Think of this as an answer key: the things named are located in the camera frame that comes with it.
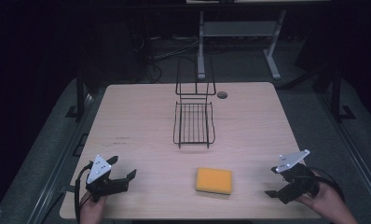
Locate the black wire rack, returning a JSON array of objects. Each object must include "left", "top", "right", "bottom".
[{"left": 172, "top": 55, "right": 217, "bottom": 149}]

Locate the person's right hand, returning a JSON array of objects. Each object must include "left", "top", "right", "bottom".
[{"left": 295, "top": 180, "right": 347, "bottom": 219}]

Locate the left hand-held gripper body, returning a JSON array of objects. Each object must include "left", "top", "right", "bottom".
[{"left": 85, "top": 154, "right": 131, "bottom": 203}]

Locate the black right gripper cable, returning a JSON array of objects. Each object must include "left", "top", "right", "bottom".
[{"left": 309, "top": 167, "right": 346, "bottom": 203}]

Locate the yellow sponge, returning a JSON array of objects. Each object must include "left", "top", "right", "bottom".
[{"left": 195, "top": 166, "right": 233, "bottom": 196}]

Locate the bundle of floor cables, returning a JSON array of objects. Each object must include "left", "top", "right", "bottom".
[{"left": 131, "top": 33, "right": 200, "bottom": 84}]

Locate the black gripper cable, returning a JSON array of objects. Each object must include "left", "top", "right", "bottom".
[
  {"left": 309, "top": 167, "right": 346, "bottom": 203},
  {"left": 74, "top": 161, "right": 94, "bottom": 224}
]

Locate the black frame post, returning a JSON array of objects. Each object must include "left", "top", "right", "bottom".
[
  {"left": 65, "top": 70, "right": 89, "bottom": 121},
  {"left": 330, "top": 65, "right": 357, "bottom": 123}
]

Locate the person's left hand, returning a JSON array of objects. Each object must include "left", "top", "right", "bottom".
[{"left": 79, "top": 191, "right": 109, "bottom": 224}]

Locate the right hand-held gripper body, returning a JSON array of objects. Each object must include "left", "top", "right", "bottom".
[{"left": 275, "top": 149, "right": 321, "bottom": 205}]

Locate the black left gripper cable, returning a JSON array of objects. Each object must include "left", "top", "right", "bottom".
[{"left": 74, "top": 161, "right": 94, "bottom": 224}]

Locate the grey metal desk stand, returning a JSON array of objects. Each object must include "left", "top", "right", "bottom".
[{"left": 197, "top": 8, "right": 287, "bottom": 81}]

